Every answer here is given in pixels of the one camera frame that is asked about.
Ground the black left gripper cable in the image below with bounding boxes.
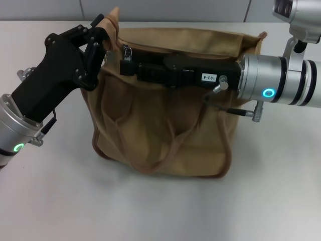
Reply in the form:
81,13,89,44
29,109,58,148

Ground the grey right gripper cable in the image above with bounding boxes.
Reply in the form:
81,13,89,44
202,75,264,124

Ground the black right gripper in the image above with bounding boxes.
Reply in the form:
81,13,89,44
119,52,242,90

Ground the silver metal zipper pull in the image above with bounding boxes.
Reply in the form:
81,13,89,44
122,44,133,62

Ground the khaki fabric food bag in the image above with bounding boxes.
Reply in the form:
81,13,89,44
81,6,266,179

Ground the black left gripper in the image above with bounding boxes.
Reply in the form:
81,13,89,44
11,14,111,123

